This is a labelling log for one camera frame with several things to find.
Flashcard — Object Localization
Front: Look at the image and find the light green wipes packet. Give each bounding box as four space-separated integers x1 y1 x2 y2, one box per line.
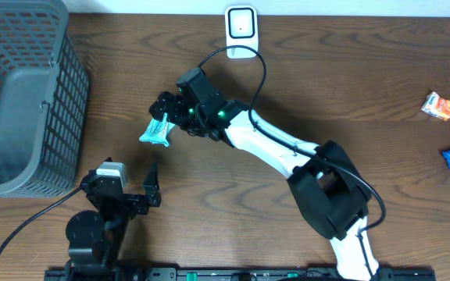
139 113 174 147

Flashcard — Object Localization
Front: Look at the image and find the orange snack packet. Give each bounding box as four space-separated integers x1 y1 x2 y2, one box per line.
421 91 450 121

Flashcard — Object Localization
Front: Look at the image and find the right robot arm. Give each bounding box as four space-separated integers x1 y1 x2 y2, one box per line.
149 67 379 280

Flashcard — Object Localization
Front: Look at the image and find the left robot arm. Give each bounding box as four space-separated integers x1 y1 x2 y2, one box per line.
63 158 162 281

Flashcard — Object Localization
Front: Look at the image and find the white barcode scanner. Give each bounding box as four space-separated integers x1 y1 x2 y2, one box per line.
225 5 259 59

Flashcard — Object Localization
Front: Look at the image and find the grey plastic mesh basket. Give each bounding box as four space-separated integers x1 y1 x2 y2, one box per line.
0 1 90 197

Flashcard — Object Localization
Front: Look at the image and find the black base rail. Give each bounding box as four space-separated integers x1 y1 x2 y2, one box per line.
44 266 437 281

